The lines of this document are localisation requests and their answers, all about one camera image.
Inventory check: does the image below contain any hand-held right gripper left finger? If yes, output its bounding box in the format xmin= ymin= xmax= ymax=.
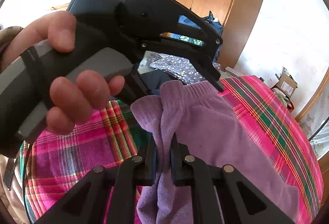
xmin=38 ymin=134 xmax=157 ymax=224

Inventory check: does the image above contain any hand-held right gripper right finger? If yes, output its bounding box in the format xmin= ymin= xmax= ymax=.
xmin=170 ymin=135 xmax=295 ymax=224

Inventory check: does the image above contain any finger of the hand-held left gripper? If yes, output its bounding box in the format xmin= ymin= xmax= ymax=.
xmin=191 ymin=55 xmax=226 ymax=93
xmin=123 ymin=65 xmax=161 ymax=105

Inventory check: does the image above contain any person's left hand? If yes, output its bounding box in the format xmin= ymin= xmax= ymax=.
xmin=0 ymin=10 xmax=125 ymax=135

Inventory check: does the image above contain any dark navy cloth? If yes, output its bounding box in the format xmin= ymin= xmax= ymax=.
xmin=139 ymin=71 xmax=175 ymax=97

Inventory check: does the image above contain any navy floral cloth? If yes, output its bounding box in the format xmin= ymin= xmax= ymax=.
xmin=149 ymin=56 xmax=221 ymax=86

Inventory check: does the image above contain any blue printed tote bag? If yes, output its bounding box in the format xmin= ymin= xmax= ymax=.
xmin=177 ymin=11 xmax=224 ymax=60

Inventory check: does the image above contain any pink green plaid blanket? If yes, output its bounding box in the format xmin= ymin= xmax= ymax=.
xmin=19 ymin=75 xmax=324 ymax=224

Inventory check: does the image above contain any cardboard box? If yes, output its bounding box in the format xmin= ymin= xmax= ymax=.
xmin=275 ymin=67 xmax=299 ymax=98

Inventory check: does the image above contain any printed mesh door curtain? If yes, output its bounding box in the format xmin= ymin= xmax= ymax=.
xmin=299 ymin=85 xmax=329 ymax=163

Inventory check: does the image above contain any dark flat device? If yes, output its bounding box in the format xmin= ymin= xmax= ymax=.
xmin=4 ymin=157 xmax=17 ymax=191

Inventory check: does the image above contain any person's patterned pajamas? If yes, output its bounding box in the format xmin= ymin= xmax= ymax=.
xmin=0 ymin=147 xmax=31 ymax=224

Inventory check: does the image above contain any wooden door frame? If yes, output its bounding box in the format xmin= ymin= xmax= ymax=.
xmin=294 ymin=70 xmax=329 ymax=123

